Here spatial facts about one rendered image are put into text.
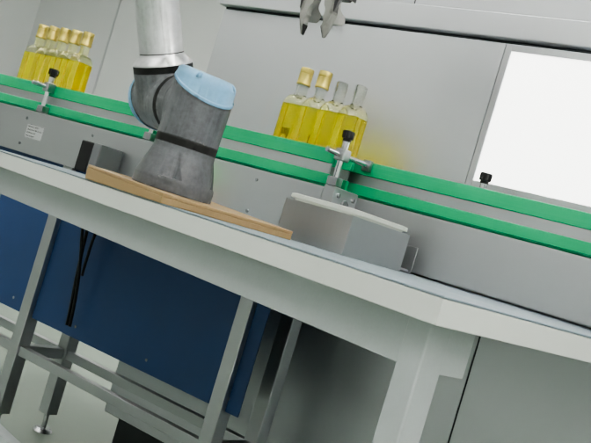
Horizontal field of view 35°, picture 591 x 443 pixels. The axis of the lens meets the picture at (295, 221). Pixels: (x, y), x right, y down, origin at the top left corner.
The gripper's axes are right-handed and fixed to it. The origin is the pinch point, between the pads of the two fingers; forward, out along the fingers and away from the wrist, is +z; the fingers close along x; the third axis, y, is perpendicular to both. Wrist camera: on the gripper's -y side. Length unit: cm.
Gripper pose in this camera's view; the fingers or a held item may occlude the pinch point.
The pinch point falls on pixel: (312, 29)
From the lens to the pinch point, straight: 202.6
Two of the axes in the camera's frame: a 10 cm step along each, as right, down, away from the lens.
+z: -2.8, 9.6, 0.0
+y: 6.0, 1.8, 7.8
